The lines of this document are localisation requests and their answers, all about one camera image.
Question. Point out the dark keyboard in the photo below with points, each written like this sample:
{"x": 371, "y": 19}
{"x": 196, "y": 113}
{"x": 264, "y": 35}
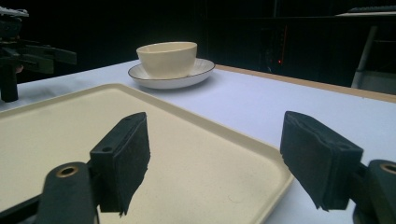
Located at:
{"x": 373, "y": 9}

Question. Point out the dark device with red light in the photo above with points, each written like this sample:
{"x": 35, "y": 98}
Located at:
{"x": 275, "y": 46}

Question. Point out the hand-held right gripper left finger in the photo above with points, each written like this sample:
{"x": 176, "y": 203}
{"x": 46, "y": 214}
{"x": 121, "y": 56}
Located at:
{"x": 120, "y": 165}

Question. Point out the cream plastic tray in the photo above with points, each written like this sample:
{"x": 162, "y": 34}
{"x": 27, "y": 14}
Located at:
{"x": 193, "y": 174}

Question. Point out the white plate with dark rim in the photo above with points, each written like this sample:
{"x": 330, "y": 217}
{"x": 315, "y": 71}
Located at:
{"x": 174, "y": 81}

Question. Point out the cream ceramic bowl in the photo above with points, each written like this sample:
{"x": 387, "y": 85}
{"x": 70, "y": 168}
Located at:
{"x": 168, "y": 60}

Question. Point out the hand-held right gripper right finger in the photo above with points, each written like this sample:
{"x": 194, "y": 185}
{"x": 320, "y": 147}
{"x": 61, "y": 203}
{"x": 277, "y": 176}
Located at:
{"x": 317, "y": 158}

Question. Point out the white metal stand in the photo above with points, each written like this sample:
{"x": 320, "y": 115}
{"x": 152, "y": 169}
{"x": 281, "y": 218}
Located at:
{"x": 364, "y": 56}

